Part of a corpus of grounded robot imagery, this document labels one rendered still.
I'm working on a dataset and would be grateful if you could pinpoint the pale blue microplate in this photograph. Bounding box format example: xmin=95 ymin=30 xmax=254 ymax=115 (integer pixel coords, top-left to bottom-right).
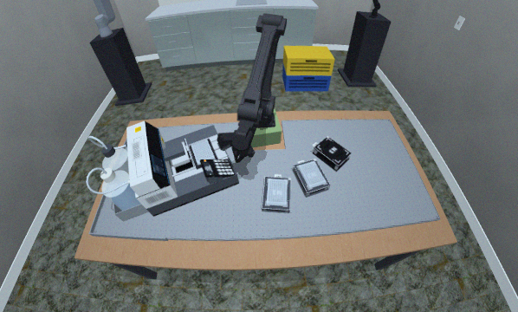
xmin=298 ymin=161 xmax=326 ymax=189
xmin=266 ymin=179 xmax=287 ymax=206
xmin=191 ymin=140 xmax=215 ymax=165

